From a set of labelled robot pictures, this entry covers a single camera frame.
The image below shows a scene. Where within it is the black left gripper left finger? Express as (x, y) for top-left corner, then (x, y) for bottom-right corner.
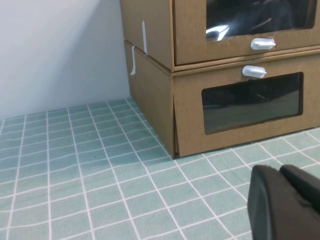
(246, 164), (320, 240)

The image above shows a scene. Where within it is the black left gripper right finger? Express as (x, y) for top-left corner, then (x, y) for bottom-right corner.
(278, 164), (320, 213)

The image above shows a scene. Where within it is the cardboard box shell with curled tape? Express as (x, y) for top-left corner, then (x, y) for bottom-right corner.
(123, 39), (180, 160)

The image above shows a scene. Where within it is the upper cardboard drawer box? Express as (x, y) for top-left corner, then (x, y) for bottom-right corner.
(119, 0), (320, 74)

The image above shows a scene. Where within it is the cardboard drawer with intact window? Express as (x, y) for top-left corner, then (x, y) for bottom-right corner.
(170, 52), (320, 159)

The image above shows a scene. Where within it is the green grid tablecloth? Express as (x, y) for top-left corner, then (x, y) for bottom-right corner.
(0, 97), (320, 240)

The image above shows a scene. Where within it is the curled white tape strip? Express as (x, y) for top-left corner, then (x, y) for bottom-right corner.
(129, 45), (137, 76)

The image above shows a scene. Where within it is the straight white tape strip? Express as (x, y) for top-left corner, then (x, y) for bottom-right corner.
(141, 20), (149, 56)

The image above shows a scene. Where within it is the white plastic handle, intact-window drawer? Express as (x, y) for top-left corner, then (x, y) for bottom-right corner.
(241, 64), (268, 79)

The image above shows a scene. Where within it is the white plastic handle, torn-window drawer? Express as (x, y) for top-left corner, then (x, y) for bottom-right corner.
(250, 37), (277, 51)

